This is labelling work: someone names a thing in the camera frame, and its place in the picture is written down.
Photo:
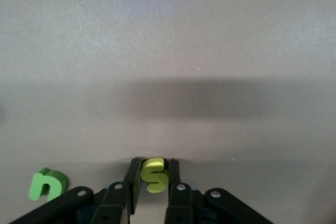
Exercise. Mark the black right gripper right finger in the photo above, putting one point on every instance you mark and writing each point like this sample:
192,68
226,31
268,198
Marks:
181,205

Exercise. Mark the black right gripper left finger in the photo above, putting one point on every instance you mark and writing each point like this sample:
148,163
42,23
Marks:
110,205

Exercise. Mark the yellow foam letter s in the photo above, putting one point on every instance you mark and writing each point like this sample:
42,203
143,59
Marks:
155,176

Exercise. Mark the green foam letter n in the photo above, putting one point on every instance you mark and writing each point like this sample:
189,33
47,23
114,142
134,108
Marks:
40,180

